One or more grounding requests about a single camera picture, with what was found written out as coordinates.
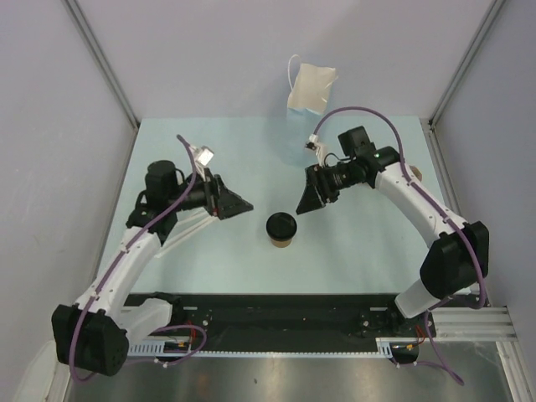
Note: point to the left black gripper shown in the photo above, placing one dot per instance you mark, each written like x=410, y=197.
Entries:
x=220, y=201

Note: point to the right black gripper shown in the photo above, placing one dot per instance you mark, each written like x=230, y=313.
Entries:
x=317, y=192

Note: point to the black plastic cup lid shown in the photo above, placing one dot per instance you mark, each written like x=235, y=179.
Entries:
x=281, y=226

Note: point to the brown paper coffee cup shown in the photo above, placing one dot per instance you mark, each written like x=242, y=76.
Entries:
x=281, y=242

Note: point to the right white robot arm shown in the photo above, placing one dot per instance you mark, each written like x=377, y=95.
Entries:
x=458, y=251

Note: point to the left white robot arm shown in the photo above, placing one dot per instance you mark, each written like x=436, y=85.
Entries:
x=94, y=334

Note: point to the light blue paper bag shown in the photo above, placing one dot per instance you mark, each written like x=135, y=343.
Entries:
x=310, y=91

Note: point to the brown pulp cup carrier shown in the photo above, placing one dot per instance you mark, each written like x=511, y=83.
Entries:
x=416, y=172

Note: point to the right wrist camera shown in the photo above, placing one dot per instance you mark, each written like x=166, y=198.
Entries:
x=314, y=144

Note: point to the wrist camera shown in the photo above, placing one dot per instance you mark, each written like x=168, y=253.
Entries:
x=314, y=144
x=202, y=157

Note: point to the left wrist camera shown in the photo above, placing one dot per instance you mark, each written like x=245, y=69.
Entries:
x=202, y=157

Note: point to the aluminium frame post left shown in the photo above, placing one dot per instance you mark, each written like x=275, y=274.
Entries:
x=92, y=43

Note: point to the aluminium frame post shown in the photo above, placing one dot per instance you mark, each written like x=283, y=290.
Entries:
x=473, y=48
x=92, y=43

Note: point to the aluminium frame post right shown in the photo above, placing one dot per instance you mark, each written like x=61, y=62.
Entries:
x=473, y=48

